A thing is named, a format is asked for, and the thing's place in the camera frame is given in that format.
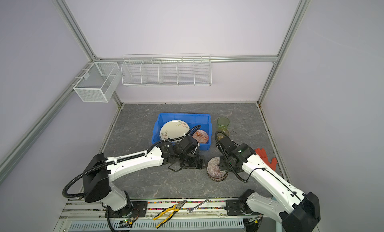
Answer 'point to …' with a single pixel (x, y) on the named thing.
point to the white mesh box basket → (99, 83)
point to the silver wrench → (190, 210)
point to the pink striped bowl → (213, 170)
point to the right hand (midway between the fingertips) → (226, 167)
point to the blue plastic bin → (196, 128)
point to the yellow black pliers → (173, 209)
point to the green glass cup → (222, 122)
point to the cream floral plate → (173, 129)
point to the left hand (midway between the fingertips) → (201, 169)
